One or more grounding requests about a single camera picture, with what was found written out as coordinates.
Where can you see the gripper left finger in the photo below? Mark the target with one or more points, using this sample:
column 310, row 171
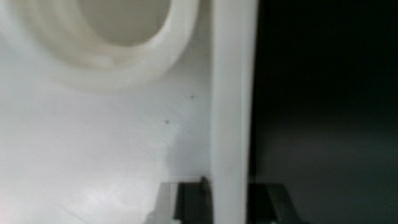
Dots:
column 185, row 203

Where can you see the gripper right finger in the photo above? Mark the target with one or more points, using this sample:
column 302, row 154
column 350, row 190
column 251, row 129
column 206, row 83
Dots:
column 270, row 205

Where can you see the white square table top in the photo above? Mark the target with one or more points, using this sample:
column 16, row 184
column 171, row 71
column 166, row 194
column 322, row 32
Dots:
column 125, row 107

